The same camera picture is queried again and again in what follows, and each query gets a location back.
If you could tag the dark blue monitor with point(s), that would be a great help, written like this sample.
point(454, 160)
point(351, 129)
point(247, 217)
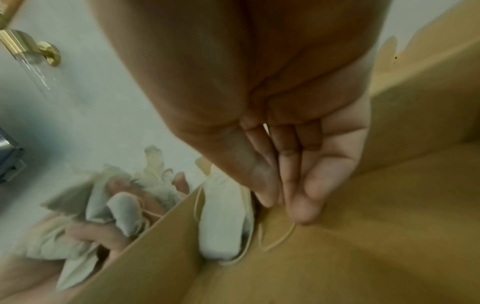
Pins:
point(9, 157)

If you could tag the brown paper box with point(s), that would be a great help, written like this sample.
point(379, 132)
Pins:
point(375, 237)

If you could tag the person's right hand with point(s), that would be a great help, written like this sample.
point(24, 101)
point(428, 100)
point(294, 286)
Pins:
point(243, 59)

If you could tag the person's left hand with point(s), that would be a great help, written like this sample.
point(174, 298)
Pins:
point(95, 237)

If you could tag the bunch of tea bags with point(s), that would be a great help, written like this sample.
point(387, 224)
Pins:
point(120, 210)

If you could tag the wooden window frame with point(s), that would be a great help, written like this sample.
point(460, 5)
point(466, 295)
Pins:
point(9, 9)

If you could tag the brass wall lamp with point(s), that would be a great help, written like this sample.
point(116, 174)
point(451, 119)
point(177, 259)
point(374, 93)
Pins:
point(15, 41)

